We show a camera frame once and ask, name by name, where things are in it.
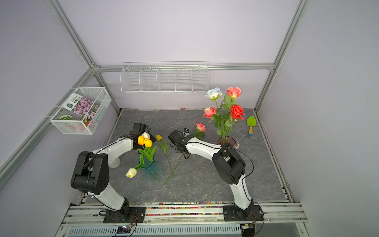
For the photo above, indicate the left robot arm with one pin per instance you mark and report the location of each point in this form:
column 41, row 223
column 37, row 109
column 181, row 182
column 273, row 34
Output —
column 91, row 177

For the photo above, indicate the dark red glass vase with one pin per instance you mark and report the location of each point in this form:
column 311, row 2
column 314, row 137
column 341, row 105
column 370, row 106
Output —
column 229, row 140

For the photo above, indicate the orange tulip flower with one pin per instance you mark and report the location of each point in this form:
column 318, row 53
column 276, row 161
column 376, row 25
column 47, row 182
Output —
column 141, row 140

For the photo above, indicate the white tulip flower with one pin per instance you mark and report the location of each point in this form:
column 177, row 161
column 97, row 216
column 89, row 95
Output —
column 133, row 171

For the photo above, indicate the red rose flower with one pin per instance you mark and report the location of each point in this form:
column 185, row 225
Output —
column 236, row 113

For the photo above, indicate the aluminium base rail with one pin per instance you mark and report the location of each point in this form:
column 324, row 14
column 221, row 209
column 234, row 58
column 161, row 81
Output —
column 188, row 218

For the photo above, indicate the white wire side basket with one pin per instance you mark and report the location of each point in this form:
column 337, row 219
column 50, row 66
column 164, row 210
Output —
column 70, row 123

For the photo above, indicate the small pink rose flower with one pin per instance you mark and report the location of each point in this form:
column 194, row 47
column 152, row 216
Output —
column 214, row 115

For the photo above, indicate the blue glass vase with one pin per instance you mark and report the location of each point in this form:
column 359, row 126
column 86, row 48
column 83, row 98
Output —
column 154, row 170

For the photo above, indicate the flower seed packet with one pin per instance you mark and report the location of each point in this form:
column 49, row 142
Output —
column 81, row 105

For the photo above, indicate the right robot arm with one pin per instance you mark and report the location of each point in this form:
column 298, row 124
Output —
column 230, row 167

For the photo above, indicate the pink rose double bloom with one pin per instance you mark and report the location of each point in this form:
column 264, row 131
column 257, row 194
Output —
column 230, row 99

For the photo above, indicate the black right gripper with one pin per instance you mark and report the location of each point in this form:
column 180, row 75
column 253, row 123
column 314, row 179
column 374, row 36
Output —
column 176, row 146

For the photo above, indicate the green leaf garden trowel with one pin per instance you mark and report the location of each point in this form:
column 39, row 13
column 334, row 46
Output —
column 251, row 122

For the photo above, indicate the white rose flower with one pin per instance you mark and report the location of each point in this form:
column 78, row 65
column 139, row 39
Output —
column 214, row 95

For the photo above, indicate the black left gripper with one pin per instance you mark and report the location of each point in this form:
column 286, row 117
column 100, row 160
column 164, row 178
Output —
column 153, row 138

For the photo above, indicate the white wire wall shelf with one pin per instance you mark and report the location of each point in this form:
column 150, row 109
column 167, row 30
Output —
column 164, row 77

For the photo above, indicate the pink rose single bloom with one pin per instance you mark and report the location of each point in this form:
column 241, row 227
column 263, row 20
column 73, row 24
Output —
column 199, row 133

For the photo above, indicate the pale pink tulip flower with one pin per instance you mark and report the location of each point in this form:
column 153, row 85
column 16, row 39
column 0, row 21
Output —
column 146, row 135

